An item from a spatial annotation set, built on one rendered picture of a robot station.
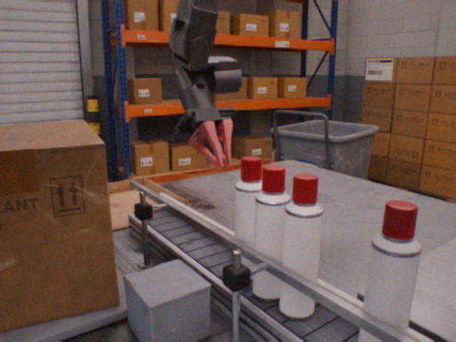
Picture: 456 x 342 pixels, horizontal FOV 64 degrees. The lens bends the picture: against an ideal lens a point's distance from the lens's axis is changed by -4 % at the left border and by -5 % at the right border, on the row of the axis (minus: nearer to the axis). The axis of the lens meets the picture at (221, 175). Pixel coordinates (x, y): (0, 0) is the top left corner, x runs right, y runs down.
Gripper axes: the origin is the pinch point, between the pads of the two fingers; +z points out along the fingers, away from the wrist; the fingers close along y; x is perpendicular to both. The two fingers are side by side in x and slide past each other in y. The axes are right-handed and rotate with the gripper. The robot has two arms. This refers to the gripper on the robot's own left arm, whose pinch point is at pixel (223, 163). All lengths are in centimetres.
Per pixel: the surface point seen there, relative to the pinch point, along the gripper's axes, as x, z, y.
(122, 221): 45.5, -8.0, -4.4
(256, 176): -6.0, 5.8, 0.4
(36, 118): 306, -219, 26
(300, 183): -15.9, 11.5, -1.7
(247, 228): -0.7, 12.2, -1.1
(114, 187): 64, -26, 2
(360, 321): -17.7, 29.1, -4.1
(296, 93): 225, -180, 312
